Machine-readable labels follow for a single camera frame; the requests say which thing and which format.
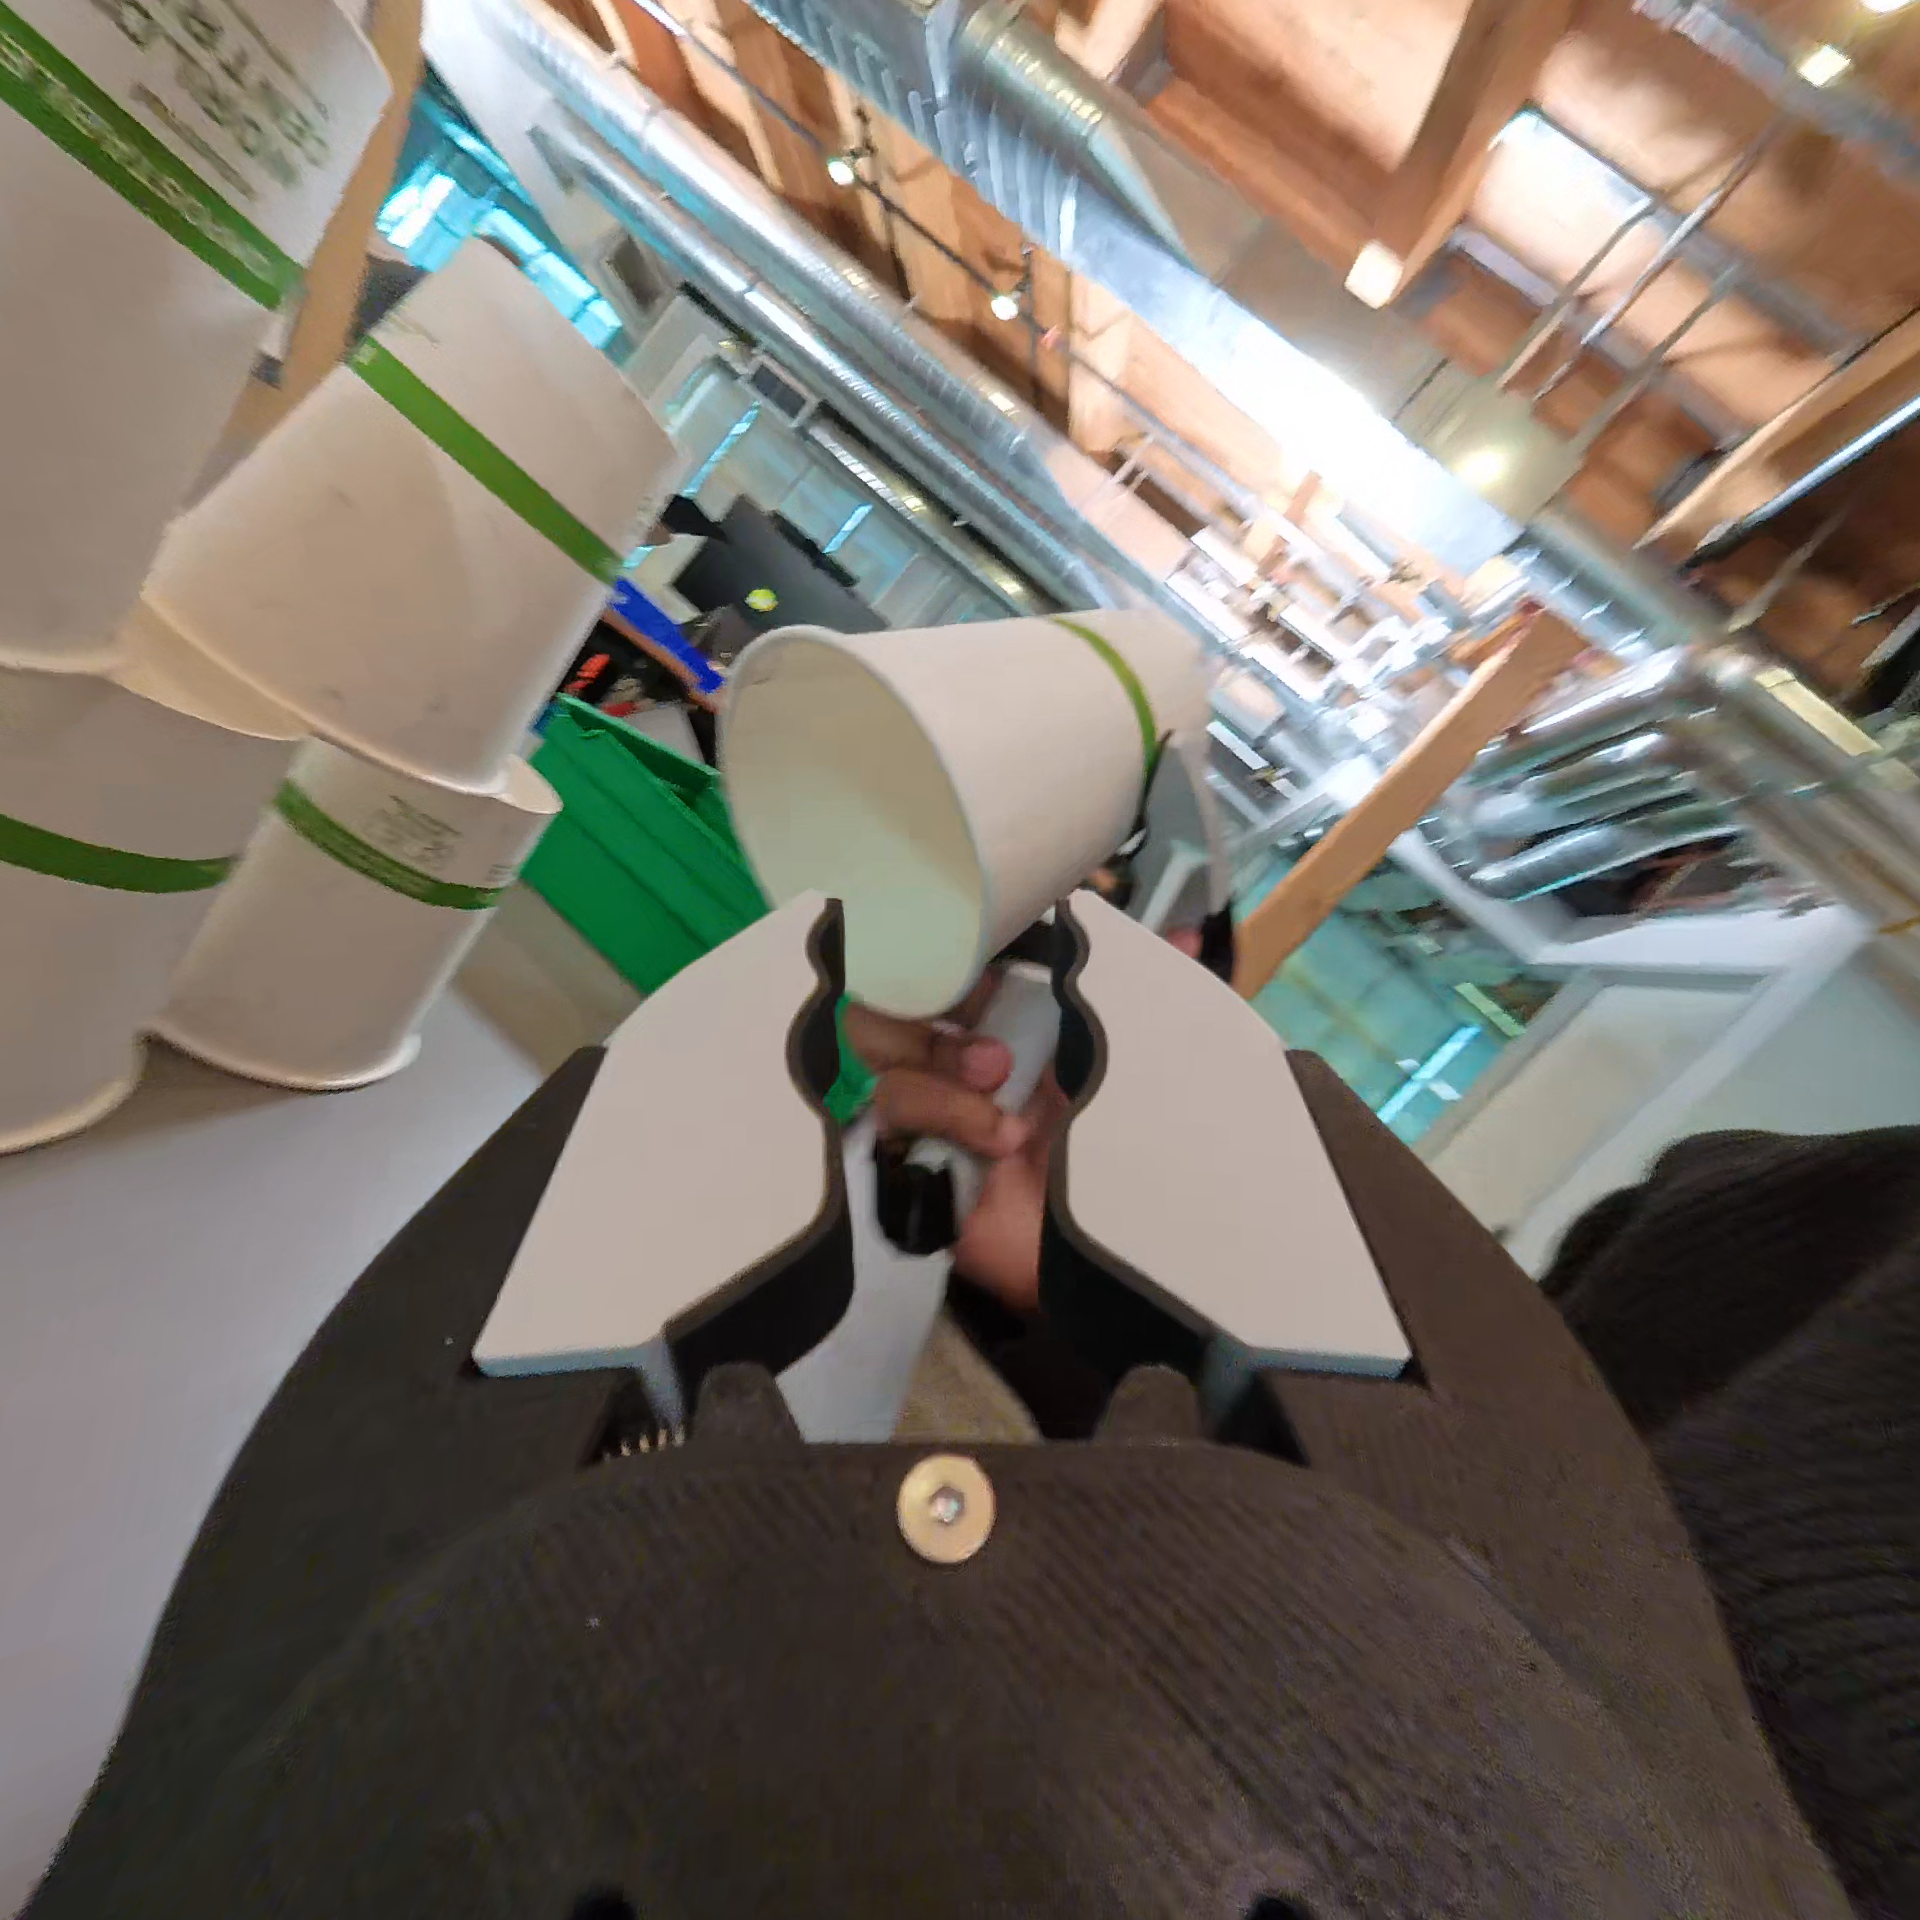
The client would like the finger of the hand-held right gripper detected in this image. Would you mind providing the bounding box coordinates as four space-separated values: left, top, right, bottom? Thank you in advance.
1139 731 1233 935

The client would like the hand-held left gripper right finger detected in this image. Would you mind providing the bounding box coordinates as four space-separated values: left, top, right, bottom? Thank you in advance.
1043 888 1413 1384

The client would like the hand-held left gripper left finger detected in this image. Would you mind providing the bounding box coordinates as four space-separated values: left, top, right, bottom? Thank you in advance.
467 891 857 1384

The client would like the white paper cup green band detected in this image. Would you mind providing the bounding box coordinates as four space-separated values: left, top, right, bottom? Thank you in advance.
716 605 1217 1024
0 0 399 680
147 731 561 1092
143 238 684 792
0 658 303 1161

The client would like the green plastic bin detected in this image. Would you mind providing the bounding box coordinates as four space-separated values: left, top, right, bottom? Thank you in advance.
516 694 874 1127

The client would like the person's right forearm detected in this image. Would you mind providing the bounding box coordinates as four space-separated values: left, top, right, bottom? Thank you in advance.
944 1127 1920 1920

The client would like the grey desk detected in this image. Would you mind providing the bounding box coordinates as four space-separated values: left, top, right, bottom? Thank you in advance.
0 901 663 1920

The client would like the person's right hand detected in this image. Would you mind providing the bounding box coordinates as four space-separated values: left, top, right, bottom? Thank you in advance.
843 1002 1086 1315

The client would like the white table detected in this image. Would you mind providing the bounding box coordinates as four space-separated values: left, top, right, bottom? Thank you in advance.
1403 898 1883 1270

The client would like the blue plastic bin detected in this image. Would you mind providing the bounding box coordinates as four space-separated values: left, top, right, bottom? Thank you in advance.
603 584 726 694

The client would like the silver ventilation duct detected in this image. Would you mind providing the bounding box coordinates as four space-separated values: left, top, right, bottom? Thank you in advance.
929 0 1544 581

